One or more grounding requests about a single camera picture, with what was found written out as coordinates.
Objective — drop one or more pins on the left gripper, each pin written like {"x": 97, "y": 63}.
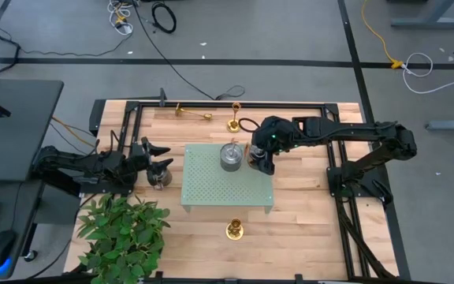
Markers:
{"x": 136, "y": 163}

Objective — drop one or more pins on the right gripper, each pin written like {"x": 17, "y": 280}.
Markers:
{"x": 276, "y": 134}

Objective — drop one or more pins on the silver tin candle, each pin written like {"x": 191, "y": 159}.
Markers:
{"x": 254, "y": 156}
{"x": 164, "y": 178}
{"x": 231, "y": 159}

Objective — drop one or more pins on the gold candlestick holder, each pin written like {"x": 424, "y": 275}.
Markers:
{"x": 235, "y": 233}
{"x": 179, "y": 109}
{"x": 234, "y": 126}

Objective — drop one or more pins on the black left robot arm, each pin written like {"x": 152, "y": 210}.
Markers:
{"x": 93, "y": 167}

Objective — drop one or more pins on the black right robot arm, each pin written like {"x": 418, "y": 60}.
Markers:
{"x": 349, "y": 128}

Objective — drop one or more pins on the green perforated metal shelf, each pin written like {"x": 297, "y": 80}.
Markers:
{"x": 219, "y": 185}

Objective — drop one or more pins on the green leafy plant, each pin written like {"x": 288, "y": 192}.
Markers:
{"x": 124, "y": 236}

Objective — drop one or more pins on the dark desk base panel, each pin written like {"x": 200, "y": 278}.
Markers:
{"x": 57, "y": 209}

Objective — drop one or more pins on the black desk top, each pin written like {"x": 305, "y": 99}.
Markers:
{"x": 14, "y": 150}

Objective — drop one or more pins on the dark grey desk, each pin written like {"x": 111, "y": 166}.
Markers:
{"x": 2, "y": 197}

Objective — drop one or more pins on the black caster wheel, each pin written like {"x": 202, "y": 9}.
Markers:
{"x": 30, "y": 255}

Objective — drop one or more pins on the black aluminium table frame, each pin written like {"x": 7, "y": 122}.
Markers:
{"x": 148, "y": 105}

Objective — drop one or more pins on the black clamp post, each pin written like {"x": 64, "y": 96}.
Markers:
{"x": 162, "y": 96}

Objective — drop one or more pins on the black end bracket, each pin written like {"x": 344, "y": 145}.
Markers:
{"x": 97, "y": 114}

